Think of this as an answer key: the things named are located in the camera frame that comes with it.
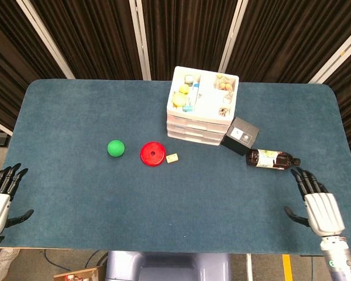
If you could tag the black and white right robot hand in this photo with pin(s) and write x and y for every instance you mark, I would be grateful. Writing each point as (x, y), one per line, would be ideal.
(324, 213)

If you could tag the white plastic drawer organizer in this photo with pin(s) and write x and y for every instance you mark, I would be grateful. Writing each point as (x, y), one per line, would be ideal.
(193, 128)

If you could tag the brown cardboard box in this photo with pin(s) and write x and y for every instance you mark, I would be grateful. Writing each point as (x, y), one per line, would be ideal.
(82, 275)

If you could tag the black cube box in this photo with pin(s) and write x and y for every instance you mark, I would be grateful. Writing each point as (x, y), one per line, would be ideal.
(240, 137)

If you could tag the white shoe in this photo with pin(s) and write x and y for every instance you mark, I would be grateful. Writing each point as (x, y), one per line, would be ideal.
(6, 260)

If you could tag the dark brown labelled bottle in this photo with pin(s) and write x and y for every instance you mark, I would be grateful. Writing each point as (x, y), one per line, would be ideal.
(269, 159)

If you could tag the white table leg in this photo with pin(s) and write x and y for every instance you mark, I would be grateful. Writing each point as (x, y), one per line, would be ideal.
(249, 267)

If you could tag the blue felt table mat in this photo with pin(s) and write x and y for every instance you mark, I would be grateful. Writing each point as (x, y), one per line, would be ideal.
(105, 205)

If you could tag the green ball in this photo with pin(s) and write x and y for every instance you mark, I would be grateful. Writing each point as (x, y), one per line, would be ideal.
(116, 148)

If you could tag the brown small trinkets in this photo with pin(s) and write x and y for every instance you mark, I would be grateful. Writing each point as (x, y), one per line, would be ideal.
(223, 111)

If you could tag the small yellow eraser block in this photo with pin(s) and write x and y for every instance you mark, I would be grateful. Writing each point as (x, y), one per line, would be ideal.
(172, 158)

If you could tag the red round disc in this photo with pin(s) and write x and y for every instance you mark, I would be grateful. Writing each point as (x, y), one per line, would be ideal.
(152, 159)

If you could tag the silver-blue robot torso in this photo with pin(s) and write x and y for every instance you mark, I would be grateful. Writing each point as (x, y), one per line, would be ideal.
(169, 266)

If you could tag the beige small balls pile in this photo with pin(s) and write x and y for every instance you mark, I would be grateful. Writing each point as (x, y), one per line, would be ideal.
(223, 82)

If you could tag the blue clip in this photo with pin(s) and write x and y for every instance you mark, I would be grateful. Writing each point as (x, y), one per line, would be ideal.
(188, 109)

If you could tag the white blue tube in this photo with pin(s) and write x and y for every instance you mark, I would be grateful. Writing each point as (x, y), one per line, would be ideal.
(195, 93)

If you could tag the large yellow round lid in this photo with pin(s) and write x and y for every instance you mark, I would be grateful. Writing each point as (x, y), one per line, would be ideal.
(179, 99)

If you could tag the white curtain frame post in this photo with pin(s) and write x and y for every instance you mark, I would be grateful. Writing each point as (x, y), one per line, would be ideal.
(233, 35)
(0, 126)
(140, 38)
(336, 55)
(46, 38)

